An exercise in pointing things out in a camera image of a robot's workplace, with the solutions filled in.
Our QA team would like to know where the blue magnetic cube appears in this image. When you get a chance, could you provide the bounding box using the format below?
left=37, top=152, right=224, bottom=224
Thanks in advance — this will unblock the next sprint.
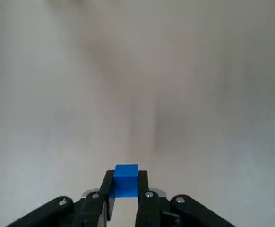
left=112, top=164, right=140, bottom=198

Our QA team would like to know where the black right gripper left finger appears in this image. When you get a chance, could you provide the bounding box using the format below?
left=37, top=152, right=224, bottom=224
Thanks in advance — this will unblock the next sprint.
left=7, top=170, right=116, bottom=227

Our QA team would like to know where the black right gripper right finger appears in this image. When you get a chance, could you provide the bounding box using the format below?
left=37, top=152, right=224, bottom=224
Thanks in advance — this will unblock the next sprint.
left=135, top=170, right=237, bottom=227

